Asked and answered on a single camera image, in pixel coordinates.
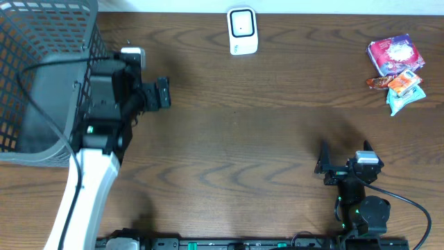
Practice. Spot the teal snack packet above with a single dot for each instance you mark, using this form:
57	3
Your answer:
397	103

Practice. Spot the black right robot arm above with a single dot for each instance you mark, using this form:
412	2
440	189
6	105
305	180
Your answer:
362	215

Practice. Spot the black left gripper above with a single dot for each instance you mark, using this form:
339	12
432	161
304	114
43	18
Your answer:
152	96

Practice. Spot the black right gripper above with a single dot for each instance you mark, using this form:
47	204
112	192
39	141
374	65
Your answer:
323	167

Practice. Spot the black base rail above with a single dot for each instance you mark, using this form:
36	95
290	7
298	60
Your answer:
131	239

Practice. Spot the dark grey plastic basket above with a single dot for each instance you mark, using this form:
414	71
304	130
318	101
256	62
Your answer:
35	36

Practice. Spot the red purple snack package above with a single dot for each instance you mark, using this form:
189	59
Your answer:
393	55

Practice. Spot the orange tissue pack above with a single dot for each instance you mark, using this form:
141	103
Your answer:
404	82

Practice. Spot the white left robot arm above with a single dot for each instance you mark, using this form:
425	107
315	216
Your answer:
91	176

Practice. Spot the dark red snack packet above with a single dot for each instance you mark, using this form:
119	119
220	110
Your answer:
380	83

